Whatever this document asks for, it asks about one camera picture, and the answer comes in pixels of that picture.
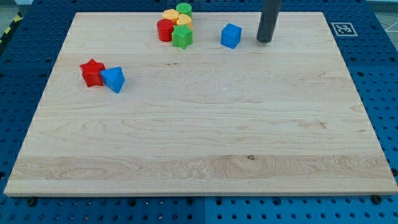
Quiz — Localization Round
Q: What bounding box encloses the blue cube block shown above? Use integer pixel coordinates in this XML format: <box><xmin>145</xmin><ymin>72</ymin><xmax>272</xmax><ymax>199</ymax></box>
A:
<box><xmin>220</xmin><ymin>23</ymin><xmax>242</xmax><ymax>49</ymax></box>

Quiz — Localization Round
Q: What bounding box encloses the blue triangle block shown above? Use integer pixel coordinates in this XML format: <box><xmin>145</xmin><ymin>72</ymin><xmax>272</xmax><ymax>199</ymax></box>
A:
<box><xmin>100</xmin><ymin>67</ymin><xmax>125</xmax><ymax>93</ymax></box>

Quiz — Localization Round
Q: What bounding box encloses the yellow hexagon block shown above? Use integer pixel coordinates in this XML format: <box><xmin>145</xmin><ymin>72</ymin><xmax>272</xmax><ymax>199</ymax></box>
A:
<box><xmin>162</xmin><ymin>9</ymin><xmax>180</xmax><ymax>24</ymax></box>

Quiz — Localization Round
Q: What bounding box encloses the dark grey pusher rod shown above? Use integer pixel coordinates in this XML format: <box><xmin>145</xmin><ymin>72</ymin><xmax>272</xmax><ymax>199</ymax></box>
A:
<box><xmin>256</xmin><ymin>0</ymin><xmax>282</xmax><ymax>43</ymax></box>

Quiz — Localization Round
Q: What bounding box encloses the white fiducial marker tag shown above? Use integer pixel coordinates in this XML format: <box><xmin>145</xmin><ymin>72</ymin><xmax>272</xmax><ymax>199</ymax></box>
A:
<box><xmin>331</xmin><ymin>22</ymin><xmax>358</xmax><ymax>37</ymax></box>

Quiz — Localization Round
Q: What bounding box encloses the yellow heart block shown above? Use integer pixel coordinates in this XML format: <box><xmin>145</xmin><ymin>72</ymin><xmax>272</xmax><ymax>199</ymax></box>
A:
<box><xmin>176</xmin><ymin>14</ymin><xmax>193</xmax><ymax>29</ymax></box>

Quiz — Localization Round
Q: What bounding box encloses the light wooden board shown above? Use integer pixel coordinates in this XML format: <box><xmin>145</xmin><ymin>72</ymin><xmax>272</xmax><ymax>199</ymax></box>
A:
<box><xmin>4</xmin><ymin>12</ymin><xmax>397</xmax><ymax>197</ymax></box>

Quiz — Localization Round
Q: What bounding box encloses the red cylinder block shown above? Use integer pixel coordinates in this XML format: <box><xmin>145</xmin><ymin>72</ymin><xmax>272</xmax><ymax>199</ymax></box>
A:
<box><xmin>157</xmin><ymin>19</ymin><xmax>174</xmax><ymax>42</ymax></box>

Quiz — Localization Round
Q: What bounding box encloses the yellow black hazard tape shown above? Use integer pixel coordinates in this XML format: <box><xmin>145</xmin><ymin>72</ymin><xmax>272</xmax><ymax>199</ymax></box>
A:
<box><xmin>1</xmin><ymin>11</ymin><xmax>23</xmax><ymax>46</ymax></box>

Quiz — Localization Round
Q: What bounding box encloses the red star block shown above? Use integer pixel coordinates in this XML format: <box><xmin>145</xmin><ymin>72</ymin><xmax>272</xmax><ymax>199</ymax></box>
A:
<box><xmin>80</xmin><ymin>58</ymin><xmax>106</xmax><ymax>87</ymax></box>

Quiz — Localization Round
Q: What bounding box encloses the green star block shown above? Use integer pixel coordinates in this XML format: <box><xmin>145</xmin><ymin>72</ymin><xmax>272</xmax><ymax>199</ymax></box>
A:
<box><xmin>172</xmin><ymin>24</ymin><xmax>193</xmax><ymax>49</ymax></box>

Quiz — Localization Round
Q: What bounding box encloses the green cylinder block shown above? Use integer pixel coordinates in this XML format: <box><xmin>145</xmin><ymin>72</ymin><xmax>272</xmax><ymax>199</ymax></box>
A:
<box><xmin>175</xmin><ymin>2</ymin><xmax>192</xmax><ymax>17</ymax></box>

